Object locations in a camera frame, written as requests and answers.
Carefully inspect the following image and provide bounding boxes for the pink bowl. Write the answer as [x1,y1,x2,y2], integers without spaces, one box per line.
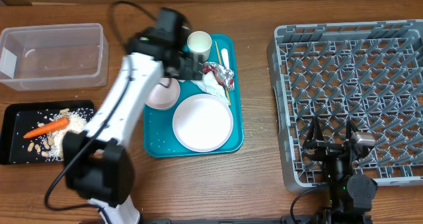
[146,78,180,110]

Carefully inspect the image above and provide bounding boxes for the foil wrapper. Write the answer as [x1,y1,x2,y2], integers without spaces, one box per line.
[203,62,235,90]

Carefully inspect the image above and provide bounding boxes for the teal plastic tray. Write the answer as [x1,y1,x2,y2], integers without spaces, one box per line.
[143,34,244,158]

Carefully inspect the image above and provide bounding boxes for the clear plastic bin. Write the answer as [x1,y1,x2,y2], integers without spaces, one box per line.
[1,23,109,91]

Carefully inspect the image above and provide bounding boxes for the black food waste tray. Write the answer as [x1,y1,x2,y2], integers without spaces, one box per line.
[1,100,96,165]

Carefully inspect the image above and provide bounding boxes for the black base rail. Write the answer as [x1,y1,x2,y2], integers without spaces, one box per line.
[138,215,318,224]

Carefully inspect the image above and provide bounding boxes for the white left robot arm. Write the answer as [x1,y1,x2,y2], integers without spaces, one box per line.
[44,1,203,223]

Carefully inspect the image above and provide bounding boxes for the orange carrot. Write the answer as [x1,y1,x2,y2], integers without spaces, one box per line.
[23,117,70,139]

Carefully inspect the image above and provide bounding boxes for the pile of rice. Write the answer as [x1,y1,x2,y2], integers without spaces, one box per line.
[26,108,93,161]

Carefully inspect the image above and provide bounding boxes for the white plastic fork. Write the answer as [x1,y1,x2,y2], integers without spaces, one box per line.
[221,48,234,91]

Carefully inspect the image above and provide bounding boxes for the pink plate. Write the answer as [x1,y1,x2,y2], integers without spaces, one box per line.
[173,94,234,153]

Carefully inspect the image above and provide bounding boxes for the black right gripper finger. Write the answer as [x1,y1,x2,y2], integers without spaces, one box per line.
[346,118,358,139]
[303,116,325,148]

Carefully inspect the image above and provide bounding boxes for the grey dishwasher rack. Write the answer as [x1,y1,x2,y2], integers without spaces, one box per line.
[267,19,422,192]

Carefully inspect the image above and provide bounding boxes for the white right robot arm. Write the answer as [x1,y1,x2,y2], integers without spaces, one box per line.
[303,117,378,223]

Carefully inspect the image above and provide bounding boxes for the wooden chopstick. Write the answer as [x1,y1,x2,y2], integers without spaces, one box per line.
[214,40,231,106]

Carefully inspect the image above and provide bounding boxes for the white paper cup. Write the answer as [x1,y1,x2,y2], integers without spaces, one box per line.
[187,31,212,63]

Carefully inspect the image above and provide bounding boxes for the white napkin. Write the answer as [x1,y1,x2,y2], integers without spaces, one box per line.
[190,71,229,105]

